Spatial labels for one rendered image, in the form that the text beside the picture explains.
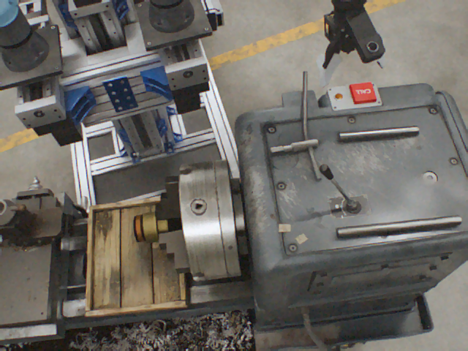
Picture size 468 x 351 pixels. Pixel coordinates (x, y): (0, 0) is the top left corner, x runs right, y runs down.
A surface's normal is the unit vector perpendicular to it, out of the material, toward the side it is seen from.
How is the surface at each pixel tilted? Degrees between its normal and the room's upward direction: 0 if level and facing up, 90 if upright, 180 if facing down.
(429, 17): 0
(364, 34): 18
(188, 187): 8
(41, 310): 0
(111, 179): 0
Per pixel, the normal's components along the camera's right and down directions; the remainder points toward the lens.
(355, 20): -0.03, -0.17
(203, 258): 0.07, 0.52
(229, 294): -0.05, -0.47
